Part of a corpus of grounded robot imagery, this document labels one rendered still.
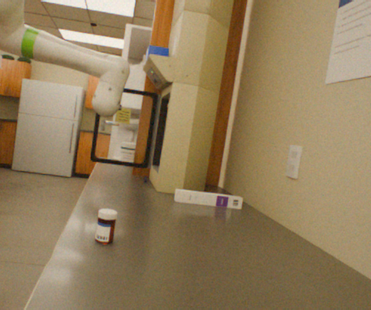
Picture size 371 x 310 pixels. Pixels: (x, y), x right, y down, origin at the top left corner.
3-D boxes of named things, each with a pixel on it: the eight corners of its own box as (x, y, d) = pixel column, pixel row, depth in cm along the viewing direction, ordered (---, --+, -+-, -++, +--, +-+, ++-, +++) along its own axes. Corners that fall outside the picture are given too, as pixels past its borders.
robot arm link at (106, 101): (86, 111, 115) (115, 119, 116) (97, 78, 115) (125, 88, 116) (90, 112, 129) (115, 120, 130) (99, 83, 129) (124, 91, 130)
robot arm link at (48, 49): (39, 63, 125) (29, 57, 114) (47, 36, 125) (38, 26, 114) (125, 91, 127) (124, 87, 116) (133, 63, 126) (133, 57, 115)
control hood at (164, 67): (161, 90, 162) (164, 71, 162) (173, 82, 130) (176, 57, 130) (140, 86, 161) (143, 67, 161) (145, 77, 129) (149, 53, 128)
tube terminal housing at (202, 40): (194, 184, 167) (216, 40, 163) (213, 198, 135) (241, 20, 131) (148, 178, 165) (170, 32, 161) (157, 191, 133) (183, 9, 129)
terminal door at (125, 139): (147, 169, 163) (158, 93, 161) (89, 161, 160) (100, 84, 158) (147, 168, 164) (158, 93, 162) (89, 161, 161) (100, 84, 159)
